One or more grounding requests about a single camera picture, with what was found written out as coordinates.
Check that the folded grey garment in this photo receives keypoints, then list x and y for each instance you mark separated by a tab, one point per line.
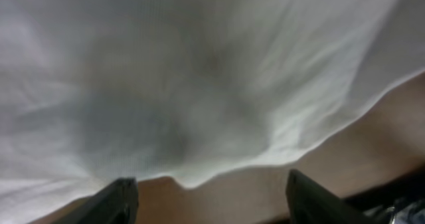
401	211

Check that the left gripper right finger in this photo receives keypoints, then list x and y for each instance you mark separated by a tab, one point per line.
310	203

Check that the white t-shirt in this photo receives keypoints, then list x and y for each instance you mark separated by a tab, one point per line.
94	90

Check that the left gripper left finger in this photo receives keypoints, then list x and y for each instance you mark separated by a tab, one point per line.
117	203

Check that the folded black garment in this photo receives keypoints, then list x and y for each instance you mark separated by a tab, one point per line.
409	186

